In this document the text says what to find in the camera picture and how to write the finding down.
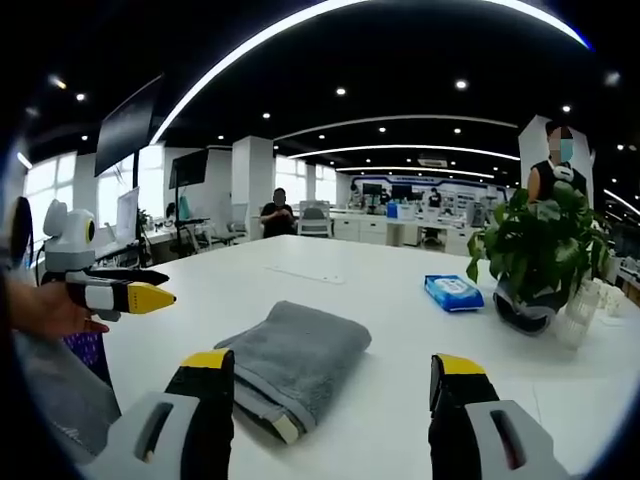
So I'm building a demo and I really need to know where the small black screen on stand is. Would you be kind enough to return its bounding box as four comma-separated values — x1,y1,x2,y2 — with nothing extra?
168,148,210,191

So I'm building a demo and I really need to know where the white ribbed plant pot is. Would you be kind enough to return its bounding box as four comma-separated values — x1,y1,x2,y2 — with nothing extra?
555,277,602,351

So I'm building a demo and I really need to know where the blue wet wipes packet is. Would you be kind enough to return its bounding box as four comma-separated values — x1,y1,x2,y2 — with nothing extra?
423,273,486,315

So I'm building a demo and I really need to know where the dark grey rounded headset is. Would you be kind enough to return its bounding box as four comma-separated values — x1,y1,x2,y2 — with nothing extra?
492,275,559,337

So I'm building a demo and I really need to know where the white table cable cover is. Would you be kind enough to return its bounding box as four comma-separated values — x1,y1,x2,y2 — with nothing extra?
263,261,347,286

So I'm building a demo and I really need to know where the person's grey clothing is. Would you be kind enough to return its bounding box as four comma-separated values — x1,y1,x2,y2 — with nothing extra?
13,330,123,459

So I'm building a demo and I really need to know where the person's left hand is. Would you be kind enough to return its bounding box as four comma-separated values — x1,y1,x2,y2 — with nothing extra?
10,279,111,347

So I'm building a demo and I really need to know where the grey office chair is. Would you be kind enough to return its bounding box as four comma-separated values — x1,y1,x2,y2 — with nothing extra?
297,199,335,239

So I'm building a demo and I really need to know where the grey towel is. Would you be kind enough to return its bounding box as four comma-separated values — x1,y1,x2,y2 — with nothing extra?
214,300,373,446

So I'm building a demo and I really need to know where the large hanging black screen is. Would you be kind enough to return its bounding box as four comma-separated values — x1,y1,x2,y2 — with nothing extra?
93,73,165,178

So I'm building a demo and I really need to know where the purple dotted cloth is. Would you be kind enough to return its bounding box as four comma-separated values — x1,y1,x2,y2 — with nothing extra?
60,329,115,389

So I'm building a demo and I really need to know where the white desktop monitor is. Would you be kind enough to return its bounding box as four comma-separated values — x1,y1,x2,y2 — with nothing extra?
116,186,142,245

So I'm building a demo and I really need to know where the green leafy plant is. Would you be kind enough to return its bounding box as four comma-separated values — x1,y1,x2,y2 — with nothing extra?
465,181,612,307

